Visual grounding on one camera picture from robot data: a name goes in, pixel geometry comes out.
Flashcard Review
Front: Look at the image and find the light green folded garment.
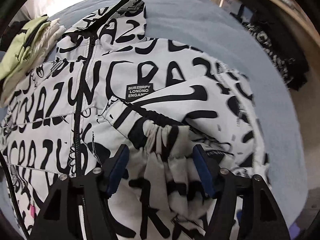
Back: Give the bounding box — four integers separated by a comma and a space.
1, 15, 50, 80

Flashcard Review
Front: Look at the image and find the wooden bookshelf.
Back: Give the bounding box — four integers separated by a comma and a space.
220, 0, 320, 63

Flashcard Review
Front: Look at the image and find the cream white folded garment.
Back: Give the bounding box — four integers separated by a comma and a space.
1, 18, 66, 107

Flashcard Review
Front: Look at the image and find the black cable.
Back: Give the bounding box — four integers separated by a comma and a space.
0, 152, 30, 240

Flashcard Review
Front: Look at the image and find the black white patterned clothes pile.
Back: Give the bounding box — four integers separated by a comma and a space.
231, 4, 309, 91

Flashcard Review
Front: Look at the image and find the blue grey bed sheet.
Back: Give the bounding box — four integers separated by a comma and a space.
0, 0, 309, 240

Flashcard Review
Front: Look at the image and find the white black graffiti print jacket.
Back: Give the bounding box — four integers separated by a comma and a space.
1, 0, 268, 239

